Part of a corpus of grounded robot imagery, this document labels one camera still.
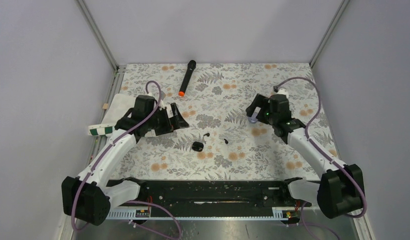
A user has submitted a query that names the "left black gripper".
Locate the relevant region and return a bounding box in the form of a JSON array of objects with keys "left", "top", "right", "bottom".
[{"left": 146, "top": 103, "right": 189, "bottom": 136}]

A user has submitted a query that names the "purple earbud charging case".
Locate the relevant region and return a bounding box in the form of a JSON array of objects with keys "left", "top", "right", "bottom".
[{"left": 248, "top": 112, "right": 259, "bottom": 124}]

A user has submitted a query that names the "black earbud charging case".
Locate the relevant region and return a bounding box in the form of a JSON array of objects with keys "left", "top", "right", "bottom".
[{"left": 191, "top": 141, "right": 204, "bottom": 152}]

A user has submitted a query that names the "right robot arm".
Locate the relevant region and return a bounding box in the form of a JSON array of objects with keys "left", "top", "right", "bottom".
[{"left": 246, "top": 94, "right": 368, "bottom": 219}]

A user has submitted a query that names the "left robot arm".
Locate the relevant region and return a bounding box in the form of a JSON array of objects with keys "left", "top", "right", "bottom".
[{"left": 61, "top": 94, "right": 189, "bottom": 226}]

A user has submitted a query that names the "floral tablecloth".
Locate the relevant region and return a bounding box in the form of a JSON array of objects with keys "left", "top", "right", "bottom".
[{"left": 112, "top": 63, "right": 338, "bottom": 180}]

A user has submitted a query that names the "black microphone orange tip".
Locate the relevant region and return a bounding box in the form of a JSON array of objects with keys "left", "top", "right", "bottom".
[{"left": 178, "top": 60, "right": 196, "bottom": 97}]

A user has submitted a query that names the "green white checkered mat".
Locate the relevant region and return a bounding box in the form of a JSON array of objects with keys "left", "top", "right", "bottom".
[{"left": 87, "top": 93, "right": 135, "bottom": 137}]

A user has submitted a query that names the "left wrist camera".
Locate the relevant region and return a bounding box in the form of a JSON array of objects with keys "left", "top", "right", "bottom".
[{"left": 158, "top": 93, "right": 166, "bottom": 109}]

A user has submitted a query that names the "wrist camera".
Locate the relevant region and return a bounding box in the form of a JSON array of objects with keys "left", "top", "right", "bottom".
[
  {"left": 273, "top": 86, "right": 289, "bottom": 98},
  {"left": 158, "top": 93, "right": 166, "bottom": 109}
]

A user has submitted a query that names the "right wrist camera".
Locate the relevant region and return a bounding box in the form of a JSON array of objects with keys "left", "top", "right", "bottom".
[{"left": 273, "top": 86, "right": 289, "bottom": 98}]

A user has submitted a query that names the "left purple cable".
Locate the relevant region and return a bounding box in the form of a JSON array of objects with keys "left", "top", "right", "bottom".
[{"left": 71, "top": 80, "right": 163, "bottom": 232}]

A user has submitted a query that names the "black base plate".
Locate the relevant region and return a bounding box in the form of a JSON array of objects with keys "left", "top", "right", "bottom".
[{"left": 123, "top": 178, "right": 303, "bottom": 219}]

